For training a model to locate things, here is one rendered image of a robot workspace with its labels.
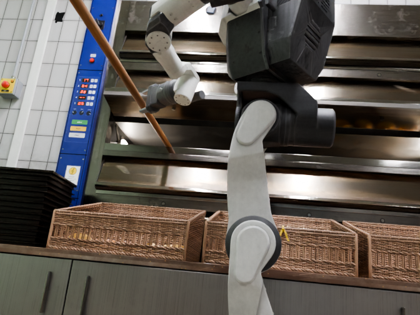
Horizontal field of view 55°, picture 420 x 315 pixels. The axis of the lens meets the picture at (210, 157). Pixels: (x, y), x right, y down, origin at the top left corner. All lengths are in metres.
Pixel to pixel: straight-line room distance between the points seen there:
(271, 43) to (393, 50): 1.38
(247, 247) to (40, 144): 1.62
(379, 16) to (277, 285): 1.68
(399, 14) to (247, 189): 1.74
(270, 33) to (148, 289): 0.93
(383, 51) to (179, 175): 1.30
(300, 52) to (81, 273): 1.05
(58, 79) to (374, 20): 1.82
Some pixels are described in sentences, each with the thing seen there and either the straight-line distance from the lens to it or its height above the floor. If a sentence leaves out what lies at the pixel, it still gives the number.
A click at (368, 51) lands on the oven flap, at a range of 2.42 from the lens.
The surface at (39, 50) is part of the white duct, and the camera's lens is 2.65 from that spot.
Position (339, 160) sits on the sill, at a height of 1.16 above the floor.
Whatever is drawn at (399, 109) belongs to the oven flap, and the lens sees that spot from 2.15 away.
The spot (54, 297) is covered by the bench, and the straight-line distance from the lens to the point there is 1.59.
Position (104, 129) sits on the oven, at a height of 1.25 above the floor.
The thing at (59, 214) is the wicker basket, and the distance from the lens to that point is 1.70.
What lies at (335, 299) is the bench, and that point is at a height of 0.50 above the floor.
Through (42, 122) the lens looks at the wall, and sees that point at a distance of 2.44.
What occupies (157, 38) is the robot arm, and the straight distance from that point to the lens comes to 1.30.
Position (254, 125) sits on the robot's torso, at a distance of 1.10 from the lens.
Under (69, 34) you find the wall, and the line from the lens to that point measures 2.66.
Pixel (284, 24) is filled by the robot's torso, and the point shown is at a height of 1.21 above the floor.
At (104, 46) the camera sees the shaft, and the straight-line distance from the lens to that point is 1.31.
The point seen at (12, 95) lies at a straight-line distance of 2.54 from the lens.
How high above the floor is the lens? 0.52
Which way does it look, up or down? 17 degrees up
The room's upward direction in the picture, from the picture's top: 6 degrees clockwise
